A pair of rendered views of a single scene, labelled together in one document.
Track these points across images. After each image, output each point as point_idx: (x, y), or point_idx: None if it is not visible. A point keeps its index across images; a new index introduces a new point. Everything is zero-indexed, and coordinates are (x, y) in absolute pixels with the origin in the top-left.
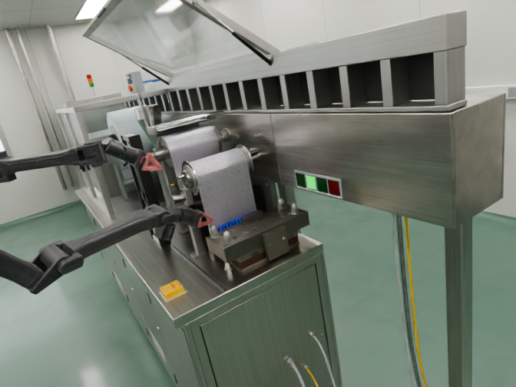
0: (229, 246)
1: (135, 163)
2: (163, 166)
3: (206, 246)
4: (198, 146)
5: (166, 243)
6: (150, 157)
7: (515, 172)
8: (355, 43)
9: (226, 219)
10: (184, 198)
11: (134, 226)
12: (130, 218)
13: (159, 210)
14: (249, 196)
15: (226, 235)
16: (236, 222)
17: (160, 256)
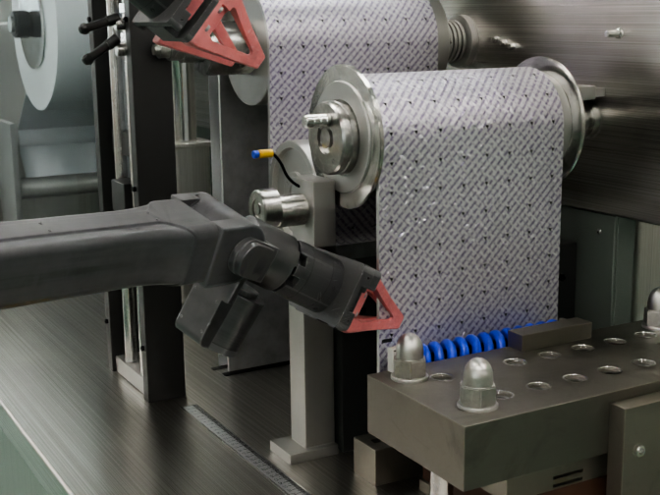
0: (486, 422)
1: (170, 12)
2: (213, 106)
3: (338, 424)
4: (369, 45)
5: (169, 390)
6: (231, 1)
7: None
8: None
9: (446, 325)
10: (304, 212)
11: (130, 251)
12: (119, 215)
13: (228, 215)
14: (546, 257)
15: (477, 373)
16: (485, 344)
17: (145, 430)
